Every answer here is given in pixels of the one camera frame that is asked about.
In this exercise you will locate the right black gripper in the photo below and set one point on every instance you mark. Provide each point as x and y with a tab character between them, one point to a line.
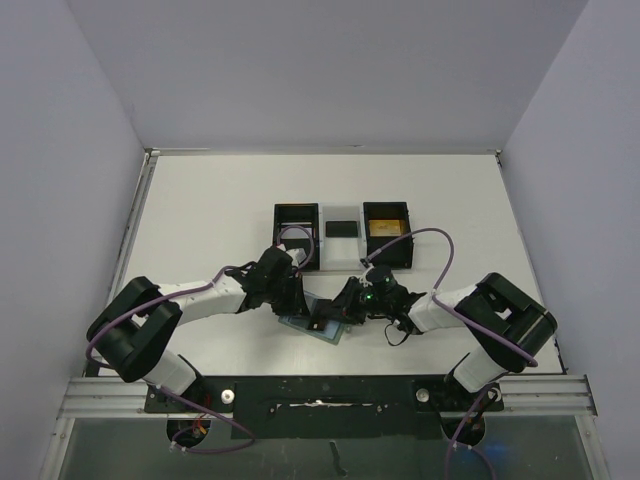
345	301

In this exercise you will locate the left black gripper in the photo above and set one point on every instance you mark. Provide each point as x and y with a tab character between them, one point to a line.
295	302

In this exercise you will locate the green card holder wallet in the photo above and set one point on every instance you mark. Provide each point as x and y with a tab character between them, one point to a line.
327	330

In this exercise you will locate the black white sorting tray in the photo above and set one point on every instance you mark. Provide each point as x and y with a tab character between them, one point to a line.
302	225

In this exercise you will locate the black credit card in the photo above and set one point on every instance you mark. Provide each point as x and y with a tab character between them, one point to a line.
342	229

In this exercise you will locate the gold credit card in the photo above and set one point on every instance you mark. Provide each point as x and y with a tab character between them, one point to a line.
386	227

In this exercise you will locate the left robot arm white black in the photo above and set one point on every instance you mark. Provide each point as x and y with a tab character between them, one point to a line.
133	332

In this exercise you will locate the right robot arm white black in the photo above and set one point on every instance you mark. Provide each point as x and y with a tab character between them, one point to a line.
509	326

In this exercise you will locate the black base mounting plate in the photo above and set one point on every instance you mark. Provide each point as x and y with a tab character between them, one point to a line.
334	407

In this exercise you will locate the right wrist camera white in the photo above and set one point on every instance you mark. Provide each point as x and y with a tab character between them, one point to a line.
367	267

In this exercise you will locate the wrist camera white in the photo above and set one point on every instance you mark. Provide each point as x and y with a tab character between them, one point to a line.
367	267
298	255

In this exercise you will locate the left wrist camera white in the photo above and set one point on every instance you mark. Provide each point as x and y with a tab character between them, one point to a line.
298	255

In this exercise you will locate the aluminium left rail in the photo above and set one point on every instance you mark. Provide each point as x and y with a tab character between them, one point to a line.
135	214

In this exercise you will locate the aluminium rail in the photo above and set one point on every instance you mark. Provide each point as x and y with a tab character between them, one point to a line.
135	214
547	395

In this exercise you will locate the aluminium front rail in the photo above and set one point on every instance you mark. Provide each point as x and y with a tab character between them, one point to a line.
547	395

